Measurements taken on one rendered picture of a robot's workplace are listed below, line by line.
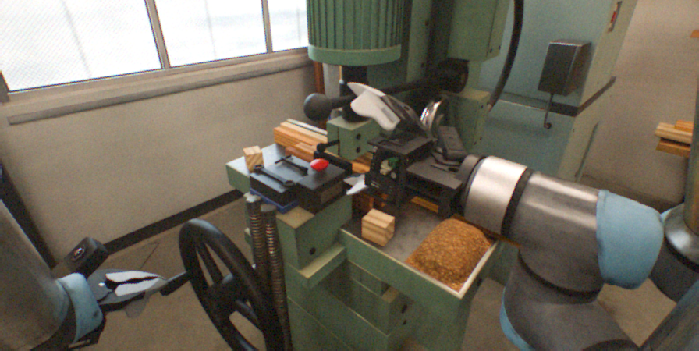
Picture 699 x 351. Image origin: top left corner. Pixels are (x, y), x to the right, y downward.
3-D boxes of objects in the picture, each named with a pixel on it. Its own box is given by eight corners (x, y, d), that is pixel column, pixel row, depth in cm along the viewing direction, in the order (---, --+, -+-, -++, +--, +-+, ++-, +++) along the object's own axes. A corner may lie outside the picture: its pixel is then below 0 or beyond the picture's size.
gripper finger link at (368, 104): (335, 73, 41) (381, 131, 39) (365, 67, 45) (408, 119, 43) (324, 90, 43) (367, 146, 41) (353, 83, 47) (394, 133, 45)
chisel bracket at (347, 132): (326, 157, 73) (325, 121, 69) (366, 137, 82) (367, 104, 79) (353, 168, 69) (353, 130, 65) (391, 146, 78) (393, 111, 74)
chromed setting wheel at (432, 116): (413, 154, 72) (418, 100, 67) (439, 136, 81) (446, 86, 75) (425, 159, 70) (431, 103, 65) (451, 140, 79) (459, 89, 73)
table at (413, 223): (191, 200, 77) (186, 179, 75) (292, 154, 98) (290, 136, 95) (424, 381, 42) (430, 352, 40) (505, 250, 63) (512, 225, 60)
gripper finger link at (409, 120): (386, 88, 42) (432, 143, 40) (393, 86, 43) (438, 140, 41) (367, 112, 45) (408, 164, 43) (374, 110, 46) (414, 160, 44)
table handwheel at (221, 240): (239, 267, 41) (284, 417, 52) (345, 197, 55) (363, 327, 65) (152, 207, 60) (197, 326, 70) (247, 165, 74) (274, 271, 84)
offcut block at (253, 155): (264, 167, 79) (262, 151, 77) (249, 171, 78) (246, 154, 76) (260, 161, 82) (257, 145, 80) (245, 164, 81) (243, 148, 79)
